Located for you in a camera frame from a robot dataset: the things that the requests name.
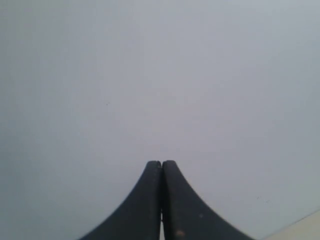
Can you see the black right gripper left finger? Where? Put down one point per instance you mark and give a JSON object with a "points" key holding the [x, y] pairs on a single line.
{"points": [[138, 217]]}

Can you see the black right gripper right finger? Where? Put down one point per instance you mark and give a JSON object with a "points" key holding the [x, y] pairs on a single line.
{"points": [[185, 216]]}

